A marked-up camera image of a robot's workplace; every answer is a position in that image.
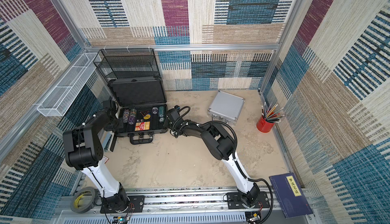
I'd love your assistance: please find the yellow dealer button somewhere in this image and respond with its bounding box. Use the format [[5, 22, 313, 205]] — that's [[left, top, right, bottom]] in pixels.
[[143, 113, 151, 120]]

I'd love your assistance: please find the dark blue book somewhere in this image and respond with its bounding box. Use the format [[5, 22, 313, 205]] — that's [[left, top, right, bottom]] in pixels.
[[269, 173, 314, 219]]

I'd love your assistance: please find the grey tape roll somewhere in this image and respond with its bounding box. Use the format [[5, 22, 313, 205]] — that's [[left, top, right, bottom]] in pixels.
[[70, 187, 98, 214]]

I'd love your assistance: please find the blue orange chip stack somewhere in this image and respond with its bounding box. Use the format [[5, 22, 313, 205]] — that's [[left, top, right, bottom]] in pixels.
[[122, 109, 130, 123]]

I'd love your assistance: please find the white mesh wall basket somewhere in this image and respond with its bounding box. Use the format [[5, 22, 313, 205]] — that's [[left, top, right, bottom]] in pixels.
[[37, 53, 97, 117]]

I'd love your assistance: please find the teal chip stack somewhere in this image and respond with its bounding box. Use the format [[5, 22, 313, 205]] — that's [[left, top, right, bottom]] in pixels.
[[158, 106, 165, 118]]

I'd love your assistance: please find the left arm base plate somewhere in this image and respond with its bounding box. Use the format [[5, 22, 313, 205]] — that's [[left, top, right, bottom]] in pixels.
[[100, 196, 145, 214]]

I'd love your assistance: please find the silver aluminium poker case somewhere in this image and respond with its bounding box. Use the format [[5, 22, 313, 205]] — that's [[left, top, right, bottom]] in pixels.
[[207, 90, 245, 125]]

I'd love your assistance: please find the texas holdem card deck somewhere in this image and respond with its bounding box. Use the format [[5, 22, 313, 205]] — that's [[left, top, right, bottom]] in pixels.
[[135, 121, 150, 131]]

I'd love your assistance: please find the purple mixed chip stack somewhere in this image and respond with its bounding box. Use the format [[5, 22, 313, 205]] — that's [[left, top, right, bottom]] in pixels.
[[128, 108, 137, 125]]

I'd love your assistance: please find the dark grey poker case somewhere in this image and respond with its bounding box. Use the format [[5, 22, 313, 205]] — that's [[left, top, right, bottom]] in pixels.
[[108, 77, 167, 145]]

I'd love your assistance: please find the bundle of coloured pencils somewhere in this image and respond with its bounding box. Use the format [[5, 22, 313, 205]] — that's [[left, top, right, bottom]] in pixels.
[[262, 102, 285, 123]]

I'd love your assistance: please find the black mesh shelf rack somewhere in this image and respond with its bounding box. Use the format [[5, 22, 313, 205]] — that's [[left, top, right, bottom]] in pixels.
[[93, 48, 161, 82]]

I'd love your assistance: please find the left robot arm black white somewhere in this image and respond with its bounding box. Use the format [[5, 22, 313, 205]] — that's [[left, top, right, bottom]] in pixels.
[[63, 100, 130, 212]]

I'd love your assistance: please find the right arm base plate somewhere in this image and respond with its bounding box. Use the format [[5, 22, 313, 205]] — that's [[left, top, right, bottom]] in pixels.
[[223, 191, 271, 209]]

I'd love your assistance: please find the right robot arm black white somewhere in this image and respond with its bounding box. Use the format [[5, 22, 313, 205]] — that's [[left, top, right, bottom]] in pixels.
[[164, 106, 271, 208]]

